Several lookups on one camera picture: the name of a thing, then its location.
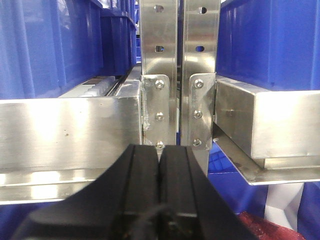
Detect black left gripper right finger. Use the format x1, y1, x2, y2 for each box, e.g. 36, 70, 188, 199
159, 145, 257, 240

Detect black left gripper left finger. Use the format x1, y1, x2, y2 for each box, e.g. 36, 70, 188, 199
13, 145, 159, 240

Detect perforated steel shelf upright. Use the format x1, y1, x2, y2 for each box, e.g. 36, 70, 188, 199
139, 0, 179, 154

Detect blue bin lower right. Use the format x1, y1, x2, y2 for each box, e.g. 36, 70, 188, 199
208, 143, 320, 240

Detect red plastic bags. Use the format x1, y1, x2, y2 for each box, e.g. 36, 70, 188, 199
238, 211, 305, 240

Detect large blue upper bin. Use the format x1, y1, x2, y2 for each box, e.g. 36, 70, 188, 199
0, 0, 136, 100

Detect blue bin upper right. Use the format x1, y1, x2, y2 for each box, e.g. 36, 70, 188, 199
216, 0, 320, 91

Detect steel shelf front rail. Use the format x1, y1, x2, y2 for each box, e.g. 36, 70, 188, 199
0, 73, 171, 206

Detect steel shelf rail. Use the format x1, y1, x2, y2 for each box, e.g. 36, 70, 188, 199
188, 73, 320, 185
0, 73, 171, 206

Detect right steel shelf rail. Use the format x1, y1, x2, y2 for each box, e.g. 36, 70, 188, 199
188, 73, 320, 185

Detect right steel upright post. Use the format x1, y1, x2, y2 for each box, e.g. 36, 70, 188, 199
180, 0, 221, 173

